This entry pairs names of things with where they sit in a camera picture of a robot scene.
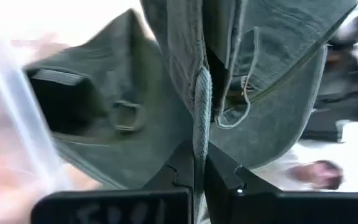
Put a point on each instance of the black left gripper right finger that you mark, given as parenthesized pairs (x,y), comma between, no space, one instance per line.
(259,208)

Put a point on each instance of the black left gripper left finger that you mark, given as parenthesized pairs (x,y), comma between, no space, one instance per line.
(166,202)

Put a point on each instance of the washed dark grey cap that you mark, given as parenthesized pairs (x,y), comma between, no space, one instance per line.
(275,124)

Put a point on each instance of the clear plastic bin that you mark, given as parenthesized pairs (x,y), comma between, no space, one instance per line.
(20,109)

